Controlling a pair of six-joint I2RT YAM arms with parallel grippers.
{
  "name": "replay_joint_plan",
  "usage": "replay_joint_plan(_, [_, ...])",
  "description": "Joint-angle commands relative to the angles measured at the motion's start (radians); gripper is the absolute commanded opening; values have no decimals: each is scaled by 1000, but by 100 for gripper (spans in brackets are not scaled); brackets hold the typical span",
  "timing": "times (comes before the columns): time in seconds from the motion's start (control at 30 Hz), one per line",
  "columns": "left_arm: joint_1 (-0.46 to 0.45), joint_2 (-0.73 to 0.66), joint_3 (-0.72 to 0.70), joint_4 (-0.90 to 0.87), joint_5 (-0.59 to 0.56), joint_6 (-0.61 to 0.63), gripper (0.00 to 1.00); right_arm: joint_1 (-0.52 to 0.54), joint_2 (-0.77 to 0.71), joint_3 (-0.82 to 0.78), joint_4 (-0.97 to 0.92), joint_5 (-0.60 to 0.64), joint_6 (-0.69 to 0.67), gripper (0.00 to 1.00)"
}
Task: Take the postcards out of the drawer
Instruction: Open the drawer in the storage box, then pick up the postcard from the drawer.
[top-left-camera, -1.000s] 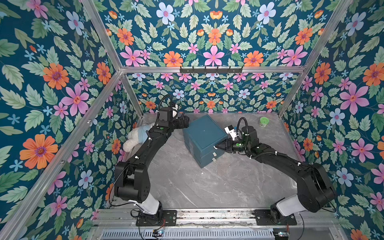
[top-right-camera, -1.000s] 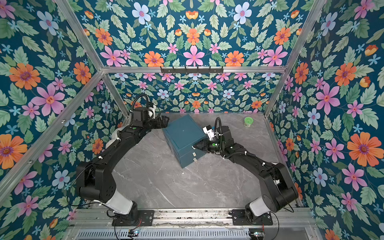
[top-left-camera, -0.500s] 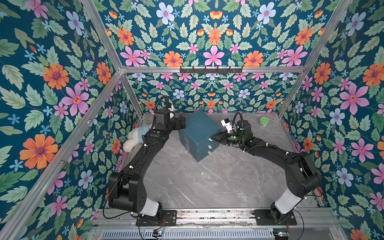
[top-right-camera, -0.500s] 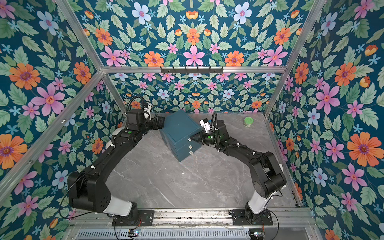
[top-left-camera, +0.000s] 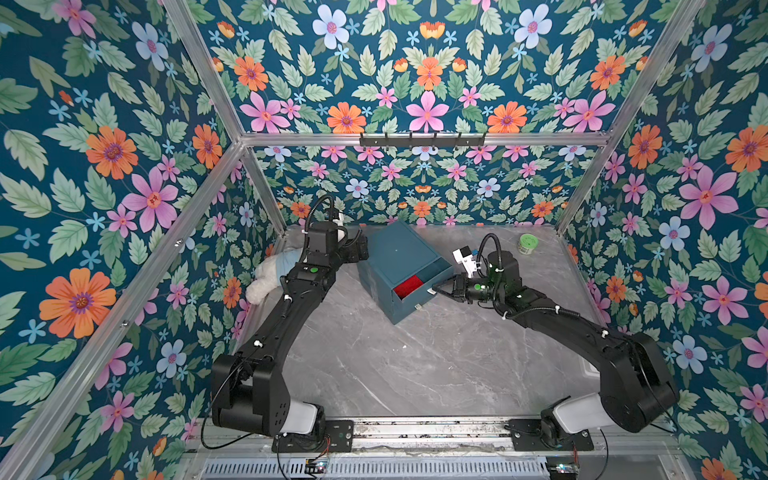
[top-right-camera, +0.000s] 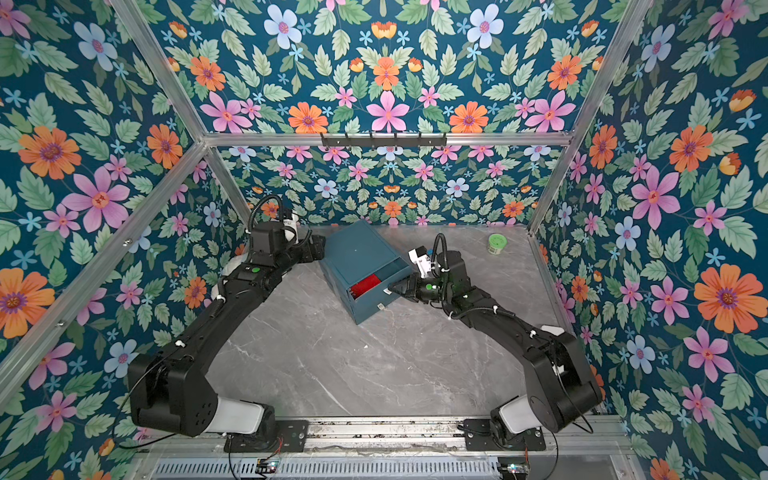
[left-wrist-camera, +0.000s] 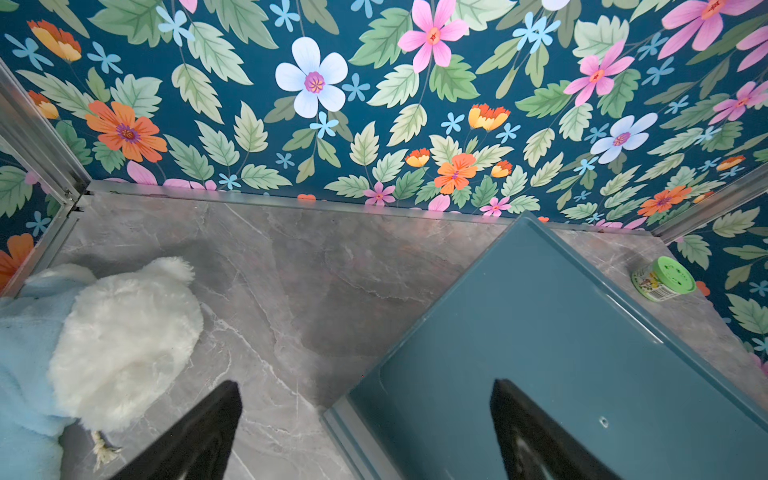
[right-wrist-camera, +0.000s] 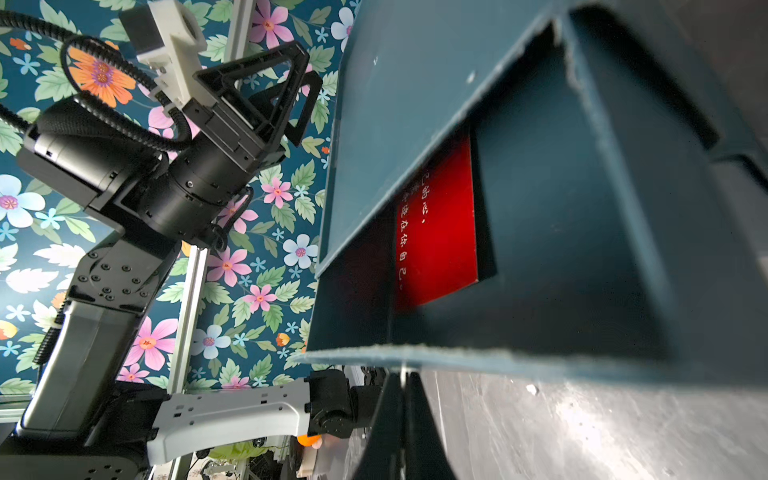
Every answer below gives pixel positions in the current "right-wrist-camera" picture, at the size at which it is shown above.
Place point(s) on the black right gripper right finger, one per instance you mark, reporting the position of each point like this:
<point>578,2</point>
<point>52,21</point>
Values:
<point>425,456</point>

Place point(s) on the teal top drawer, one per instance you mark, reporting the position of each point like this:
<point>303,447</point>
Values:
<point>600,210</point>

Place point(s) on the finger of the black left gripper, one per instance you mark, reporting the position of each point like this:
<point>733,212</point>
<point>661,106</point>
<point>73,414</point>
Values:
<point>299,112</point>
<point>232,83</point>

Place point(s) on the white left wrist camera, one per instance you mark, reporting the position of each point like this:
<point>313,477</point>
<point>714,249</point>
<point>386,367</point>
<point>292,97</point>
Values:
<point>167,38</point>

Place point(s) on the teal drawer cabinet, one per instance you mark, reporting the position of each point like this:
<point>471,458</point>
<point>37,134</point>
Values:
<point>420,120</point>

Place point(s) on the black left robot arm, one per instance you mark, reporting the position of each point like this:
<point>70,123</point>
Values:
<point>157,193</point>

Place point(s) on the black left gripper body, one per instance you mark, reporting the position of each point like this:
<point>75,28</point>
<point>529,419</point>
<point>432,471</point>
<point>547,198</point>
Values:
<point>238,137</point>

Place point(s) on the red postcard white text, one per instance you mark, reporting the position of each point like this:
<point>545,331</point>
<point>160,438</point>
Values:
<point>436,245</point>

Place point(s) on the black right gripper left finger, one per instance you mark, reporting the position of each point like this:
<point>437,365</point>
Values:
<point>381,458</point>

